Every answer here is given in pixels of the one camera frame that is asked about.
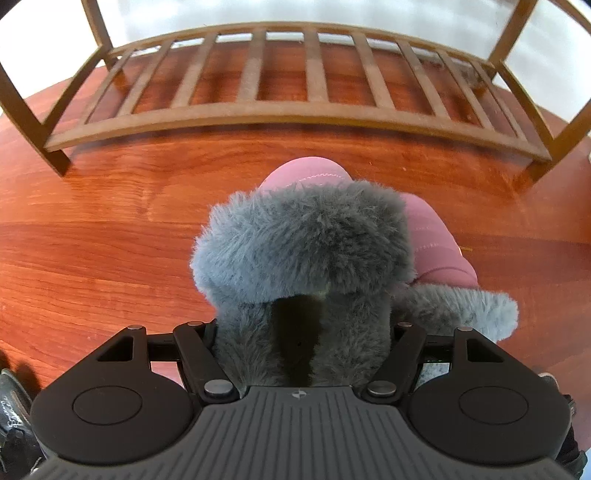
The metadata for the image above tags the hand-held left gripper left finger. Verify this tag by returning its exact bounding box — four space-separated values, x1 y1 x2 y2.
95 320 235 400

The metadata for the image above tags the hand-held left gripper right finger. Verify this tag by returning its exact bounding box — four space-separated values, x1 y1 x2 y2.
362 320 500 400

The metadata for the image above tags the pink boot with grey fur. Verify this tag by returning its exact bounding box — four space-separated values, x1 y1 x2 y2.
392 193 520 385
190 156 416 389

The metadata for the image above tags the wooden shoe rack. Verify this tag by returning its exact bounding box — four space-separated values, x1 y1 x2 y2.
0 0 591 195

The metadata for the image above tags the black shoe with white sole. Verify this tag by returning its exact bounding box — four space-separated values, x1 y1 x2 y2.
538 373 590 477

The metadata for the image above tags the black patterned shoe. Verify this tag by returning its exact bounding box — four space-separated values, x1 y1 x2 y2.
0 367 48 477

